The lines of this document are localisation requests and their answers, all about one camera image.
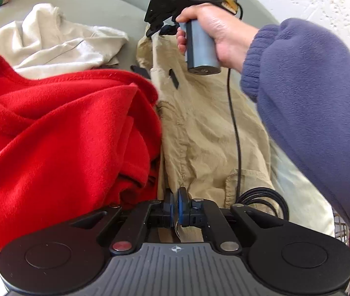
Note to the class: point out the person's right hand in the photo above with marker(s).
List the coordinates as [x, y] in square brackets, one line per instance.
[227, 34]

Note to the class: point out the khaki pants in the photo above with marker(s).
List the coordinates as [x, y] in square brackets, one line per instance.
[202, 123]

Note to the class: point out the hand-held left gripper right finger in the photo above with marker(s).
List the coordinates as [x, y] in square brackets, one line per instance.
[181, 206]

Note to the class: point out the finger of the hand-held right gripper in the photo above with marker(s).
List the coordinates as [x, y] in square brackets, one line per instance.
[167, 30]
[152, 30]

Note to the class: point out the cream white garment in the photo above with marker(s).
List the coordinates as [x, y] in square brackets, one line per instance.
[54, 40]

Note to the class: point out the person's right forearm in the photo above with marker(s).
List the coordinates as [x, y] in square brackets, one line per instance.
[310, 83]

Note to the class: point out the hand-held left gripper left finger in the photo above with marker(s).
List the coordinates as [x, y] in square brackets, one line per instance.
[170, 206]

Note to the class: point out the red sweater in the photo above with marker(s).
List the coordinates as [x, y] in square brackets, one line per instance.
[54, 135]

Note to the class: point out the grey sofa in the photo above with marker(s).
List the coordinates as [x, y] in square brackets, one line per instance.
[79, 3]

